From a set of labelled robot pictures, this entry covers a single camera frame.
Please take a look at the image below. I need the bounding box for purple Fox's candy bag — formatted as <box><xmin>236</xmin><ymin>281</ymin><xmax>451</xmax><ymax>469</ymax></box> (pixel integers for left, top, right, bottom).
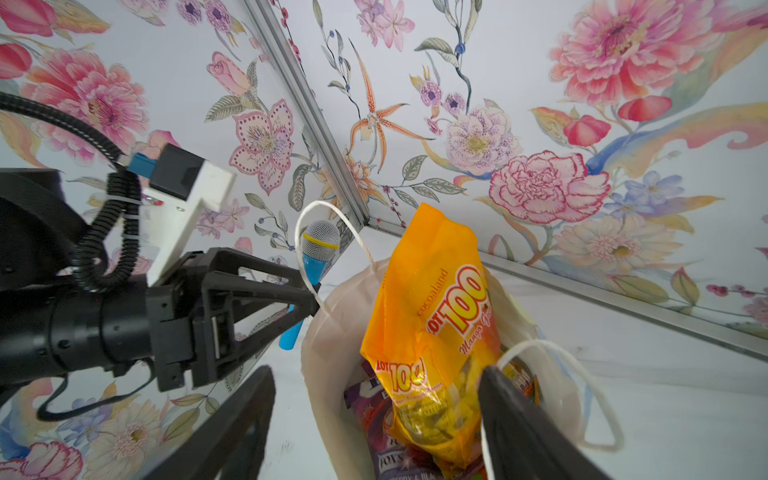
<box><xmin>343</xmin><ymin>374</ymin><xmax>445</xmax><ymax>480</ymax></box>

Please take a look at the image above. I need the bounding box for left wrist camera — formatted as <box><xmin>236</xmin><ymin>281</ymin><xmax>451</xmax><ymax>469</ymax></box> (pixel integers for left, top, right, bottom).
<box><xmin>127</xmin><ymin>144</ymin><xmax>236</xmax><ymax>286</ymax></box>

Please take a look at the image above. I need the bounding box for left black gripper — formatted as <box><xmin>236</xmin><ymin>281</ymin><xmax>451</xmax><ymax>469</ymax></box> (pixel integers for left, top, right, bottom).
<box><xmin>1</xmin><ymin>248</ymin><xmax>319</xmax><ymax>391</ymax></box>

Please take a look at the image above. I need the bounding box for orange Fox's candy bag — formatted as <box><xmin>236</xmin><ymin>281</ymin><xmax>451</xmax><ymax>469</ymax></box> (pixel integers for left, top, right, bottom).
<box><xmin>502</xmin><ymin>359</ymin><xmax>540</xmax><ymax>405</ymax></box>

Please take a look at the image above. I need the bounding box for yellow gummy candy bag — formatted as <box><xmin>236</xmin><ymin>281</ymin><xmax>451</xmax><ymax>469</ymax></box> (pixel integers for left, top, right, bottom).
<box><xmin>361</xmin><ymin>204</ymin><xmax>501</xmax><ymax>469</ymax></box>

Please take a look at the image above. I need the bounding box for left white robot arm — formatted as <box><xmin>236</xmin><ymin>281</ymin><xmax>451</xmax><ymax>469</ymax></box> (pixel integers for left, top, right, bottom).
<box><xmin>1</xmin><ymin>169</ymin><xmax>319</xmax><ymax>391</ymax></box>

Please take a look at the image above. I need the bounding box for painted landscape paper bag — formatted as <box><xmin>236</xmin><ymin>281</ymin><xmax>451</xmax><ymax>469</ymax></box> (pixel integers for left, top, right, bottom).
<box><xmin>293</xmin><ymin>199</ymin><xmax>625</xmax><ymax>480</ymax></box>

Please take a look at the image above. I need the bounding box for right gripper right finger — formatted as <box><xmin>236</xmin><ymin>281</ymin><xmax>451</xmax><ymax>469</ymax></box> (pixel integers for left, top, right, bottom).
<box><xmin>478</xmin><ymin>366</ymin><xmax>607</xmax><ymax>480</ymax></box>

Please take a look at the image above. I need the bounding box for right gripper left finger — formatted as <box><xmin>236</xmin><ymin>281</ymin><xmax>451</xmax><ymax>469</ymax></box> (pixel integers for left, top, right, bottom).
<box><xmin>147</xmin><ymin>365</ymin><xmax>276</xmax><ymax>479</ymax></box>

